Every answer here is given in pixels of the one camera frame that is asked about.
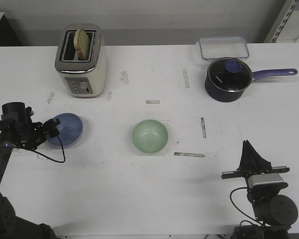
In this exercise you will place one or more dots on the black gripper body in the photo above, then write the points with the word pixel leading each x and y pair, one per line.
pixel 249 173
pixel 33 135

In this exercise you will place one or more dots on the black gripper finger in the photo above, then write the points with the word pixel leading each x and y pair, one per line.
pixel 255 161
pixel 244 162
pixel 51 124
pixel 51 133

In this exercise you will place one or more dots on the blue bowl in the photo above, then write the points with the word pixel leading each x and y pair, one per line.
pixel 70 128

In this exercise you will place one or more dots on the green bowl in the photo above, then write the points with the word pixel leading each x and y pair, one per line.
pixel 150 136

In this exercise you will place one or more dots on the cream and chrome toaster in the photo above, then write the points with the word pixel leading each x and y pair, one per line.
pixel 82 78

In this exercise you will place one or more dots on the dark blue saucepan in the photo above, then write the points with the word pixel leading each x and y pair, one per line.
pixel 227 97

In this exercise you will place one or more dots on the toasted bread slice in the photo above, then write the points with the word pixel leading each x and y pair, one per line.
pixel 81 44

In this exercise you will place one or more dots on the glass pot lid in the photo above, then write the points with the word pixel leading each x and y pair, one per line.
pixel 229 74

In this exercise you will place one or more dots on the black box at left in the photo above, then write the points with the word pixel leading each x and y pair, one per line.
pixel 8 37

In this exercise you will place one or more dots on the clear plastic food container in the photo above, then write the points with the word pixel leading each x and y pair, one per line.
pixel 211 48

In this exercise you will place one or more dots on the white metal shelf rack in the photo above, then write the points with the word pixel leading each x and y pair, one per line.
pixel 285 29

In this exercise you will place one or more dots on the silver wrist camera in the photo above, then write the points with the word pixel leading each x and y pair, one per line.
pixel 269 182

